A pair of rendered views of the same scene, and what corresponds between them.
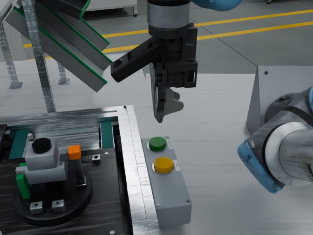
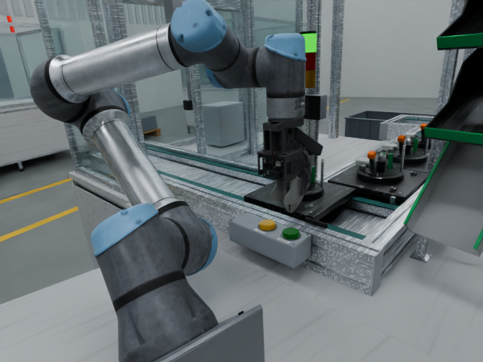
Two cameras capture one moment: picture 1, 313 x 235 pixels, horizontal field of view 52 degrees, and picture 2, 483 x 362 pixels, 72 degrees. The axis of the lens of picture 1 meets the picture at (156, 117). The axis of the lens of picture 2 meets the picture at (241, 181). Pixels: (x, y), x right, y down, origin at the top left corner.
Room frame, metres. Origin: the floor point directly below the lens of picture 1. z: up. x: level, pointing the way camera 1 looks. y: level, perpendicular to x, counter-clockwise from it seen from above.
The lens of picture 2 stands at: (1.05, -0.48, 1.35)
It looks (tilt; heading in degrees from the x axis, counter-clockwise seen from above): 20 degrees down; 145
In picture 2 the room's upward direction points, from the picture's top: 3 degrees counter-clockwise
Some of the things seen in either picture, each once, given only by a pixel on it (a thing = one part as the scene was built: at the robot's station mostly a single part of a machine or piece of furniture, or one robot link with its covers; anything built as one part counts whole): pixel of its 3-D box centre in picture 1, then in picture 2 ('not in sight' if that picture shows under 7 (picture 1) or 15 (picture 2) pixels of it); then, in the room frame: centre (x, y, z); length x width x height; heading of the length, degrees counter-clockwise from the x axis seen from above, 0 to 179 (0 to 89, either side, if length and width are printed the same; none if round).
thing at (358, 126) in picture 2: not in sight; (389, 129); (-0.43, 2.12, 0.73); 0.62 x 0.42 x 0.23; 10
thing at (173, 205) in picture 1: (163, 176); (267, 237); (0.49, -0.01, 0.93); 0.21 x 0.07 x 0.06; 10
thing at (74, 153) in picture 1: (72, 165); not in sight; (0.41, 0.15, 1.04); 0.04 x 0.02 x 0.08; 100
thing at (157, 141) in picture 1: (157, 145); (290, 235); (0.56, 0.00, 0.96); 0.04 x 0.04 x 0.02
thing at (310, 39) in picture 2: not in sight; (307, 43); (0.33, 0.30, 1.38); 0.05 x 0.05 x 0.05
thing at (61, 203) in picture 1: (58, 205); not in sight; (0.36, 0.17, 1.00); 0.02 x 0.01 x 0.02; 100
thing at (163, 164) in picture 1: (163, 166); (267, 225); (0.49, -0.01, 0.96); 0.04 x 0.04 x 0.02
